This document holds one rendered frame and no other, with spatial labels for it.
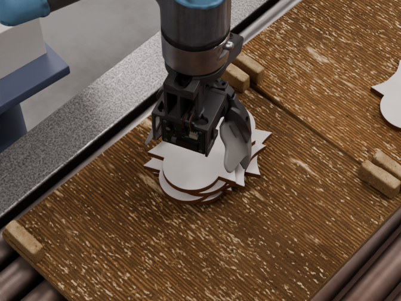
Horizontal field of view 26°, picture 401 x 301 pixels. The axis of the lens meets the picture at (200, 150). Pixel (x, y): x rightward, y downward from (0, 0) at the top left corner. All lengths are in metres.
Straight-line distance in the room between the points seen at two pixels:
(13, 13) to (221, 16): 0.21
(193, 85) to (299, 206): 0.29
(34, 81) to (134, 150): 0.26
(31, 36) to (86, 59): 1.22
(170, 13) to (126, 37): 1.76
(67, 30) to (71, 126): 1.43
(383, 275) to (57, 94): 1.55
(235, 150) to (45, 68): 0.44
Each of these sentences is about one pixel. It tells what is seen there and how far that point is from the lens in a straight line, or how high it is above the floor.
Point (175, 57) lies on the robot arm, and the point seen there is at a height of 1.22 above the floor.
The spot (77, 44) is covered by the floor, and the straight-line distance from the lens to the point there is 2.65.
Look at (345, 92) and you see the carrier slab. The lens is 1.29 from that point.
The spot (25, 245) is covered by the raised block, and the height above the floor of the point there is 0.96.
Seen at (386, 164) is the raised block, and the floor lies 0.96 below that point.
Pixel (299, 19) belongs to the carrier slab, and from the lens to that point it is 1.38.
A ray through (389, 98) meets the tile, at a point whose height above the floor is 0.95.
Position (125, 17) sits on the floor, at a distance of 2.71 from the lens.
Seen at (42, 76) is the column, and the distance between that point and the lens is 1.40.
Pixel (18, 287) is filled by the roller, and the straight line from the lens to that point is 1.15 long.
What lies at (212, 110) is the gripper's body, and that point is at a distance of 1.00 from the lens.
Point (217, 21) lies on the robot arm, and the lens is 0.90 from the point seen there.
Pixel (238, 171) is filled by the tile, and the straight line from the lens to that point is 1.13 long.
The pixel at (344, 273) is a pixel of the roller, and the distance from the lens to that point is 1.14.
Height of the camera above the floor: 1.91
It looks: 54 degrees down
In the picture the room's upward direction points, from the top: straight up
